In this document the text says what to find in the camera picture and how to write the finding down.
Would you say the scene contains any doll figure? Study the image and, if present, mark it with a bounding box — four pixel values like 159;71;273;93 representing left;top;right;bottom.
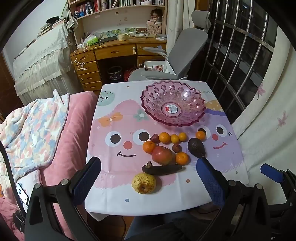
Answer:
147;9;164;25

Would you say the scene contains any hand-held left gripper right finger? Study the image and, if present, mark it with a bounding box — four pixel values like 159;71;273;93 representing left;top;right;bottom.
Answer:
196;157;271;241

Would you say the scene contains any cartoon printed tablecloth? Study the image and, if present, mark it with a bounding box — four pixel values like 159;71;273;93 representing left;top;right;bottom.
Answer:
84;80;249;215

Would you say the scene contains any metal window grille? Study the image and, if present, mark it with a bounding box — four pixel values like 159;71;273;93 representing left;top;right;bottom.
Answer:
201;0;288;124

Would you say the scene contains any row of books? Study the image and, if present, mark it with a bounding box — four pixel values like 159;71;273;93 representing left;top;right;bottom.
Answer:
73;0;102;18

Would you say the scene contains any wooden desk with drawers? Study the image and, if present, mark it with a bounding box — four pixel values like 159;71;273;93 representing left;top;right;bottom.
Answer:
70;37;167;92

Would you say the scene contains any white storage box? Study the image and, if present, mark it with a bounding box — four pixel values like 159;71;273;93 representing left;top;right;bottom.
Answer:
143;61;173;74

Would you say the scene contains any patterned cardboard box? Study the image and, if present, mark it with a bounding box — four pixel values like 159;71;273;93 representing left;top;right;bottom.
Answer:
147;24;163;35

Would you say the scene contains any pink plastic fruit bowl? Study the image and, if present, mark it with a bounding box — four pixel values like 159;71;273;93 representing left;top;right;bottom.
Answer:
141;80;207;127

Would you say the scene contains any brown wooden door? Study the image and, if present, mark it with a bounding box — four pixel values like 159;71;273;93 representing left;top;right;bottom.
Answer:
0;52;24;117

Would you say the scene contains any white flower print curtain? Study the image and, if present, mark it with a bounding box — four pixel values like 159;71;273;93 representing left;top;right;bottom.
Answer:
231;27;296;205

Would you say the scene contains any white smartphone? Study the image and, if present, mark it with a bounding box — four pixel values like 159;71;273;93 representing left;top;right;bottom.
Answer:
16;182;29;206

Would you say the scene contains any grey office chair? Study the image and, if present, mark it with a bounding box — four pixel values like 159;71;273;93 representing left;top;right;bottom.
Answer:
128;10;212;82

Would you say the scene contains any black bucket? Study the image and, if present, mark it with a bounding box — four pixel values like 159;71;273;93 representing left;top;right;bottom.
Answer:
107;66;123;81

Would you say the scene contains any blackened banana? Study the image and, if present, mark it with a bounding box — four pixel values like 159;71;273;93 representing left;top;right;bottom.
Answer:
142;162;183;176

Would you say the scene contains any black cable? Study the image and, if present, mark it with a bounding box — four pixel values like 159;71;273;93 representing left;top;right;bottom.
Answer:
0;141;26;210

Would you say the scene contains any wooden bookshelf hutch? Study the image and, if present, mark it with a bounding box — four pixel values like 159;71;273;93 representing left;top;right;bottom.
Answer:
68;0;168;45

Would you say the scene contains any person's leg in jeans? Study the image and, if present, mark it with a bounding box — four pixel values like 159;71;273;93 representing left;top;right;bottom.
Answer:
124;207;210;241

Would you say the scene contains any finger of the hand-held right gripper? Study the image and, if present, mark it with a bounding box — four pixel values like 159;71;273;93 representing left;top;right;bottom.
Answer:
260;163;296;200

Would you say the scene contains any pink plush blanket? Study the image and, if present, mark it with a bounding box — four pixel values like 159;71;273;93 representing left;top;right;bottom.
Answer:
0;91;100;241

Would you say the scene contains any pastel patterned fleece blanket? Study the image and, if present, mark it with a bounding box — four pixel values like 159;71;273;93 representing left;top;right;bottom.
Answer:
0;89;71;184

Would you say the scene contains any red apple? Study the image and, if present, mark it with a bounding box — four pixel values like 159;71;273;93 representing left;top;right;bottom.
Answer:
152;146;174;166

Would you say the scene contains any dark green avocado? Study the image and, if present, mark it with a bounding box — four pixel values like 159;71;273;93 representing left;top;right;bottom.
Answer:
187;138;206;159

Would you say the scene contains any white lace cover cloth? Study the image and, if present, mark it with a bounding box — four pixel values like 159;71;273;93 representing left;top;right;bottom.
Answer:
13;23;81;105

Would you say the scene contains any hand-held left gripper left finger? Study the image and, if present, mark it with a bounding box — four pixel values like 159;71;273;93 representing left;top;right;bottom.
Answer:
24;157;102;241

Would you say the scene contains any yellow spotted pear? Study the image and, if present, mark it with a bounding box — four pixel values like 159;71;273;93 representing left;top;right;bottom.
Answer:
132;173;157;194

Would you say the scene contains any white charger cable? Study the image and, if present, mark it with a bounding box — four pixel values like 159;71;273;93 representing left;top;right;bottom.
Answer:
74;45;89;71

